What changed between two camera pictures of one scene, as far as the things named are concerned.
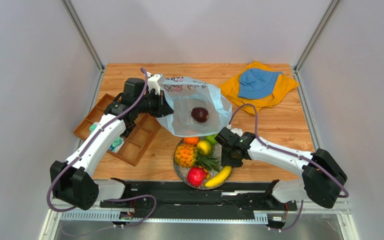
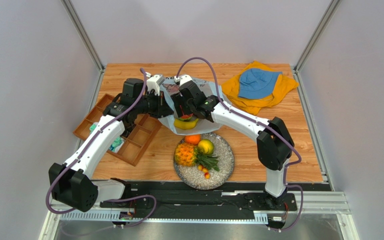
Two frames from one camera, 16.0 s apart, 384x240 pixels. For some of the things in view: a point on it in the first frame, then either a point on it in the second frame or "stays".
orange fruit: x=191 y=140 stays
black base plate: x=200 y=198 stays
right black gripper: x=230 y=158 -> x=181 y=104
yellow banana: x=220 y=178 -> x=185 y=125
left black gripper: x=163 y=108 stays
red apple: x=196 y=176 -> x=186 y=117
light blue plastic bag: x=199 y=109 stays
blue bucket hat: x=255 y=83 stays
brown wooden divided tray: x=136 y=140 stays
